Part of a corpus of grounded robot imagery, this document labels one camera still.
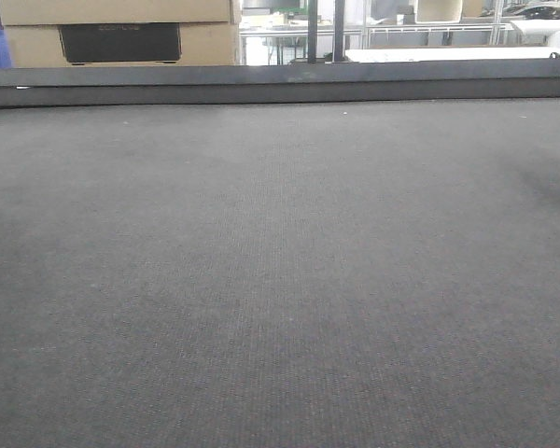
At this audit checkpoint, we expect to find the white background table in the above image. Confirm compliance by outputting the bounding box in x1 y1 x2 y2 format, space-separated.
345 47 560 63

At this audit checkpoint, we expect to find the white shelving rack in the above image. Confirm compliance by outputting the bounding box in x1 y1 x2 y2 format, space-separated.
239 22 513 66

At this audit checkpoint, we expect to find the black vertical post right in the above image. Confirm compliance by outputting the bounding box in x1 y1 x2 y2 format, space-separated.
332 0 345 63

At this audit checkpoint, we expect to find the dark grey table mat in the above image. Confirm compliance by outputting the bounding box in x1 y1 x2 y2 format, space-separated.
0 99 560 447

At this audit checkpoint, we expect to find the grey table edge rail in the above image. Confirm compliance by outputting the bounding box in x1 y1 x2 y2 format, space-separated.
0 59 560 108

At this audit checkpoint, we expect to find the lower cardboard box black label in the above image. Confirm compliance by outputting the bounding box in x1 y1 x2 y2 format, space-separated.
4 23 240 68

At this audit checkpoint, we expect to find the upper cardboard box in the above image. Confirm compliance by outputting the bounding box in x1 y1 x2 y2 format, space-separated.
0 0 241 25

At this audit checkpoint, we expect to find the black vertical post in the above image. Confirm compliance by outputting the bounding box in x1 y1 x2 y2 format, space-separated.
307 0 318 64
332 0 345 63

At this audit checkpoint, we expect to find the black vertical post left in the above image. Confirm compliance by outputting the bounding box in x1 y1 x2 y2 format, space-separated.
307 0 318 64

